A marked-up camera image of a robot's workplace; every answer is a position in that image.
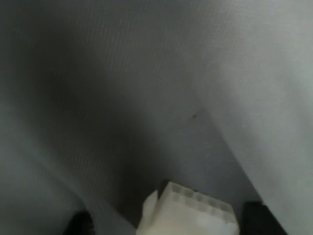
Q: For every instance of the dark grey mat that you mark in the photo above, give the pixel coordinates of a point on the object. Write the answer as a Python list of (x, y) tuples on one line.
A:
[(146, 85)]

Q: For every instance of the small white plastic terminal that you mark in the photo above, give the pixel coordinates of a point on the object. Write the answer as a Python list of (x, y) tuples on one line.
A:
[(190, 215)]

